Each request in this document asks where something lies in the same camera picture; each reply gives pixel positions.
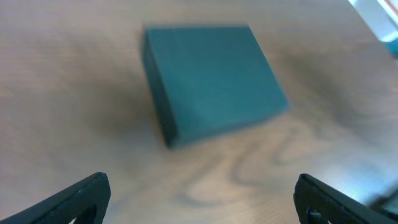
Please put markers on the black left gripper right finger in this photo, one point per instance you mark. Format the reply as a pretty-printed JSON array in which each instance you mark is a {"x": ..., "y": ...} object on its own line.
[{"x": 317, "y": 202}]

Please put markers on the dark green gift box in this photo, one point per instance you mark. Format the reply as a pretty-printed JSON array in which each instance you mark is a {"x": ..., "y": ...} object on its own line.
[{"x": 208, "y": 80}]

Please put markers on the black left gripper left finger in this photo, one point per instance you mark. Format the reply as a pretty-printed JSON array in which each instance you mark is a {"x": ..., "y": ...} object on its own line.
[{"x": 84, "y": 202}]

